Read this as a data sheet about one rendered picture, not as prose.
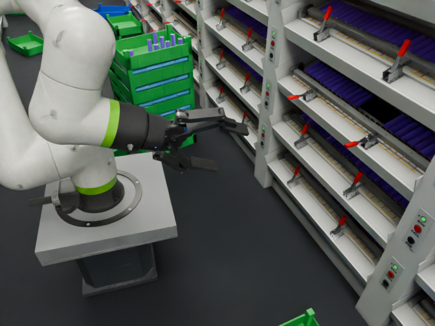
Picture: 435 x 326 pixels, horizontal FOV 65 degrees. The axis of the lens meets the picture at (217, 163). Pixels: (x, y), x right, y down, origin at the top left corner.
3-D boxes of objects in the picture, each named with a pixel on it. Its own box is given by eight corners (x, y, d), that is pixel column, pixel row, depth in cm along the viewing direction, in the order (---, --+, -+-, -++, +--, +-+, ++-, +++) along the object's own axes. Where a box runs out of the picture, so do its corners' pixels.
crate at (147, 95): (134, 105, 149) (131, 88, 144) (117, 86, 162) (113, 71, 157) (193, 87, 161) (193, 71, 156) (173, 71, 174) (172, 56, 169)
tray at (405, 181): (412, 204, 82) (416, 180, 75) (279, 90, 125) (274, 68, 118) (480, 162, 84) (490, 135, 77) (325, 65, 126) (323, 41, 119)
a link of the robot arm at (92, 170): (59, 178, 103) (40, 123, 91) (111, 162, 109) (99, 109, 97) (68, 205, 94) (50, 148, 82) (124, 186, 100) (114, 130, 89)
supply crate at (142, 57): (127, 71, 139) (124, 52, 133) (110, 54, 151) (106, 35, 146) (192, 54, 151) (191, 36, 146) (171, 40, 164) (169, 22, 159)
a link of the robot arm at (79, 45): (65, 31, 82) (11, 16, 75) (76, -19, 77) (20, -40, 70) (114, 96, 58) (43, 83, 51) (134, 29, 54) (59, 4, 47)
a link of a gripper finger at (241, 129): (217, 119, 72) (219, 117, 72) (244, 126, 76) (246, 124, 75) (220, 130, 71) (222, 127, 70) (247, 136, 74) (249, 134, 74)
